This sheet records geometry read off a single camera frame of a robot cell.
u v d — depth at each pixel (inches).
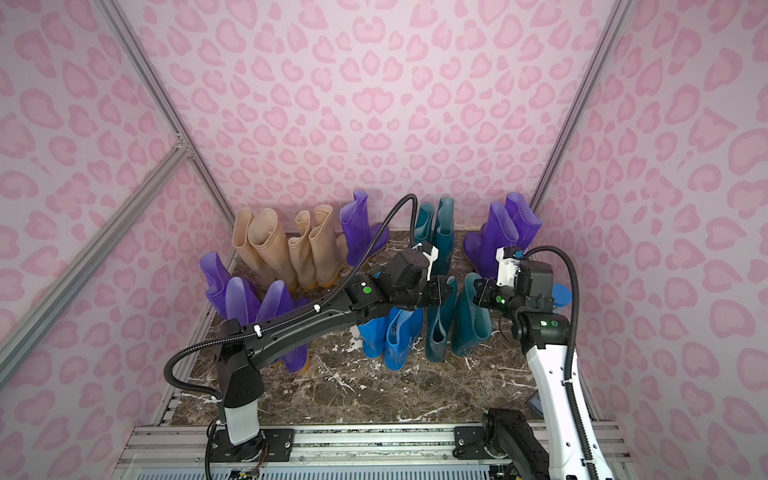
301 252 34.0
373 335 32.3
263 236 35.7
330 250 36.0
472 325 25.8
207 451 27.4
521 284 21.7
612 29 28.1
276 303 27.7
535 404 30.7
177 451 28.9
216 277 29.7
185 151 36.1
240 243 32.2
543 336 18.8
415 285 22.7
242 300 27.9
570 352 17.6
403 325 26.1
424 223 34.7
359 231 36.7
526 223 34.1
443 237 33.0
